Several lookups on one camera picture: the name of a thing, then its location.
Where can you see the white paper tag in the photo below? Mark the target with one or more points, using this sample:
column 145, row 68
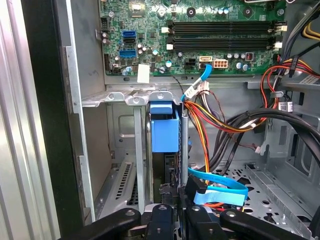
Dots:
column 143, row 73

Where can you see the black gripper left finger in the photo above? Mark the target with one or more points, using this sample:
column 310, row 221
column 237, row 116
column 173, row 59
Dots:
column 112, row 222

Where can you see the hard disk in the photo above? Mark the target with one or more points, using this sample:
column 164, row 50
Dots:
column 165, row 135

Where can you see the white barcode label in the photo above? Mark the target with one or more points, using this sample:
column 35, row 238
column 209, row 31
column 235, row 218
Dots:
column 285, row 106

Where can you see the metal disk bay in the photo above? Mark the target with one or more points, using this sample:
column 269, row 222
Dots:
column 140, row 150

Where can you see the blue SATA port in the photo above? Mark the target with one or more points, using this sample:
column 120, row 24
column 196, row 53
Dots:
column 129, row 33
column 127, row 53

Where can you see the open black PC case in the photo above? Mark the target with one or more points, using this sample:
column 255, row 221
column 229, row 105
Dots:
column 85, row 37

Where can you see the black RAM slot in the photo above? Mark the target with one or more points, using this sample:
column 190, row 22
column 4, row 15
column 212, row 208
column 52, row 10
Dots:
column 225, row 27
column 225, row 43

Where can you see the green motherboard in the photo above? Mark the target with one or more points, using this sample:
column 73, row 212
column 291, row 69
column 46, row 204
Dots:
column 212, row 12

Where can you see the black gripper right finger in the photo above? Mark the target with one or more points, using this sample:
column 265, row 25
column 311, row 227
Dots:
column 250, row 225

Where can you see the square board chip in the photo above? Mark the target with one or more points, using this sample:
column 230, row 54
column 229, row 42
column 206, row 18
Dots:
column 137, row 10

